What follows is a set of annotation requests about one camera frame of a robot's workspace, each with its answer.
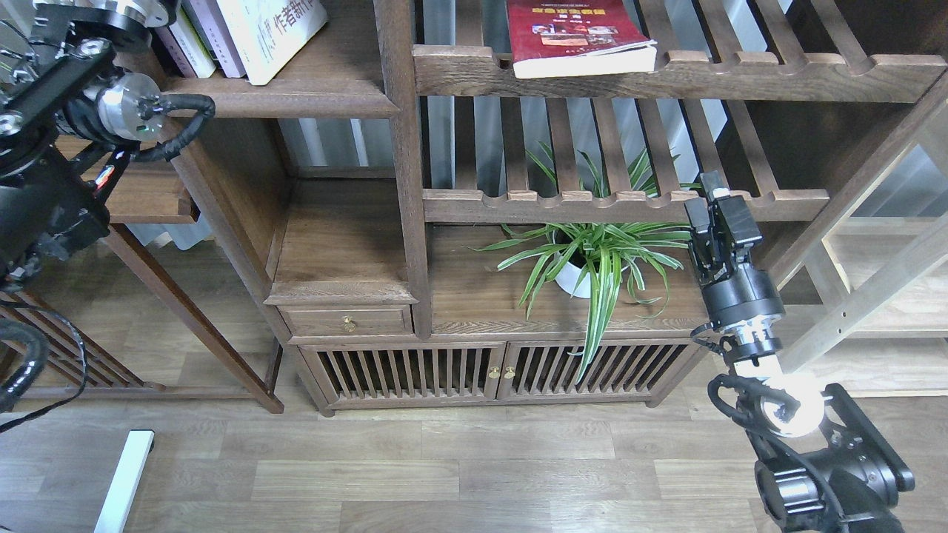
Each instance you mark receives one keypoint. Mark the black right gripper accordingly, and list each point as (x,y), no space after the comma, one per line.
(741,301)

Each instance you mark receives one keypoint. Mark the red book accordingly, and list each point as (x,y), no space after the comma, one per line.
(552,39)

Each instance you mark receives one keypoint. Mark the white book with blue text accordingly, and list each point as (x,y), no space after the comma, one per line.
(267,34)

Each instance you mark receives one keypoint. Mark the pale purple book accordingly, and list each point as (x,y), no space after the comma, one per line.
(208,20)

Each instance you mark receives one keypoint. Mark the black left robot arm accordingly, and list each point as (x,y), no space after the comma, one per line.
(74,120)

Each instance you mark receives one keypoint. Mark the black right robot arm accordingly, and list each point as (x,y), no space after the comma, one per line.
(822,465)

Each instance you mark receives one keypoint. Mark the green spider plant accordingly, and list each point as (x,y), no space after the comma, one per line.
(617,252)

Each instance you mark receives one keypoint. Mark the white plant pot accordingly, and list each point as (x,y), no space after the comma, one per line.
(576,281)

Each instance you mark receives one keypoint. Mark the light wooden rack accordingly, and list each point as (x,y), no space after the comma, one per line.
(880,325)

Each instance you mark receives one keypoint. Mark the dark wooden bookshelf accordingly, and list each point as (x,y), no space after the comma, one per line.
(366,179)

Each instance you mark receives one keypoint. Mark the white spine book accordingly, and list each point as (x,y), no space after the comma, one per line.
(184,46)

